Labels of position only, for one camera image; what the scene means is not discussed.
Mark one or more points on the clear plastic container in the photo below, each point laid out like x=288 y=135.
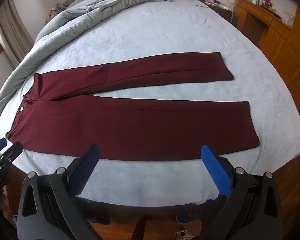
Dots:
x=290 y=18

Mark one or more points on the camouflage pillow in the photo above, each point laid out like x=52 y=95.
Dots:
x=57 y=8

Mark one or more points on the maroon pants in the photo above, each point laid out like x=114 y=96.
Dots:
x=140 y=125

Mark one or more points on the beige curtain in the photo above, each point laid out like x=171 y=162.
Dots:
x=12 y=30

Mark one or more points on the bed with light blue sheet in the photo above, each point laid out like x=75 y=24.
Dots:
x=152 y=37

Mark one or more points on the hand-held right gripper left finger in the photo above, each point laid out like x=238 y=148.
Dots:
x=91 y=160

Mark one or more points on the colourful toy figures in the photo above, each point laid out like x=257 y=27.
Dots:
x=267 y=0

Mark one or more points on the dark nightstand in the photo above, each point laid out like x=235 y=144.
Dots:
x=220 y=11

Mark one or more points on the grey duvet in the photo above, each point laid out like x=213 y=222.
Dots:
x=102 y=5

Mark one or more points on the wooden desk cabinet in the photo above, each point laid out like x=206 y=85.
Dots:
x=277 y=42

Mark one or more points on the white and red sneaker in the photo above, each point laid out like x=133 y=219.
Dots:
x=184 y=233

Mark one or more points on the dark blue shoe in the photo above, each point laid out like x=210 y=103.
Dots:
x=183 y=217
x=100 y=220

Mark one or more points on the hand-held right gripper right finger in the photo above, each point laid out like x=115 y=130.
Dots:
x=215 y=170

